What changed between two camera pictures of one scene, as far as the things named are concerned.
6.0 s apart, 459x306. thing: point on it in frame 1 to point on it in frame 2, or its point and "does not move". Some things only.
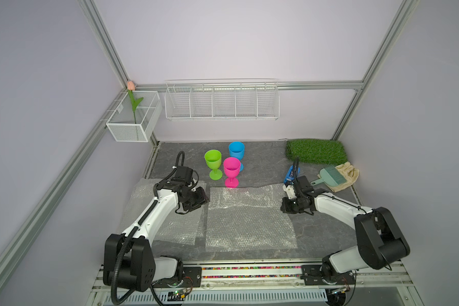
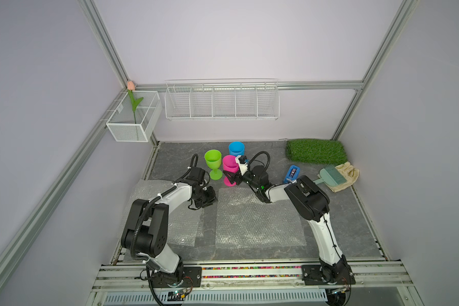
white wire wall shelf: (222, 99) does not move
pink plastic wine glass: (231, 167) does not move
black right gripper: (284, 208) to (232, 176)
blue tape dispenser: (289, 177) does not move
